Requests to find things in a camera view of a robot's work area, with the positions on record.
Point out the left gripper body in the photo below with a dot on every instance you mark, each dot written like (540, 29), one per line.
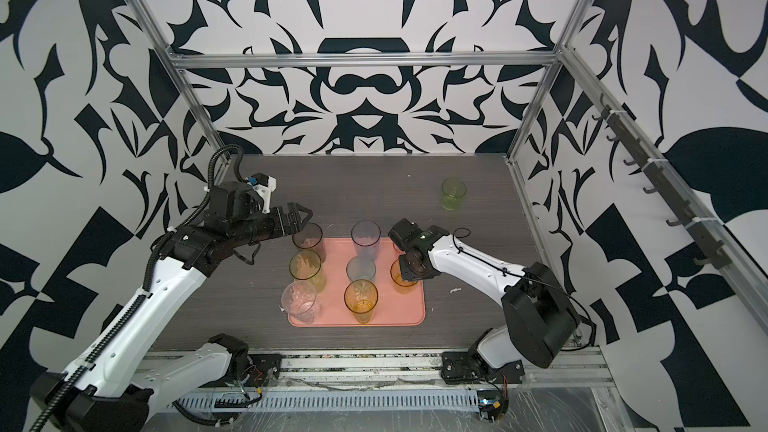
(270, 223)

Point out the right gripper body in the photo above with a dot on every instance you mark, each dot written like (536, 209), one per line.
(409, 271)

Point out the short yellow glass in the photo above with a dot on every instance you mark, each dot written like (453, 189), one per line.
(400, 284)

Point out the tall dark grey glass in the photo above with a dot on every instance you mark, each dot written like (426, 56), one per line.
(311, 238)

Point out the tall green glass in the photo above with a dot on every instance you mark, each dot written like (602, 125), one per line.
(306, 267)

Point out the teal glass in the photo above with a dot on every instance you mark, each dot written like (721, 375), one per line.
(361, 268)

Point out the tall blue glass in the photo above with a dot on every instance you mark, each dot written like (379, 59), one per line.
(366, 237)

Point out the tall yellow glass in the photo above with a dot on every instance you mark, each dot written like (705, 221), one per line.
(361, 298)

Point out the tall clear glass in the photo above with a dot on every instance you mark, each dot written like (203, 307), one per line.
(299, 301)

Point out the short green glass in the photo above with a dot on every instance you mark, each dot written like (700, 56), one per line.
(453, 193)

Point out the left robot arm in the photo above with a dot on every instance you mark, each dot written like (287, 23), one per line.
(101, 390)

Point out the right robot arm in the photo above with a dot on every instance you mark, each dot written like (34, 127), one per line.
(540, 316)

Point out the pink tray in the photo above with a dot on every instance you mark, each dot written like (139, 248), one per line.
(397, 306)

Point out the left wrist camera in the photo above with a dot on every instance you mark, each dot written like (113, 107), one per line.
(239, 200)

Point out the white cable duct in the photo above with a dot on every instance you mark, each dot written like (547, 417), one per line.
(461, 400)

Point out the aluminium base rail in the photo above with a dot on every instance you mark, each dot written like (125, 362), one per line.
(412, 369)

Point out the black hook rail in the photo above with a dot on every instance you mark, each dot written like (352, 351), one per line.
(665, 182)

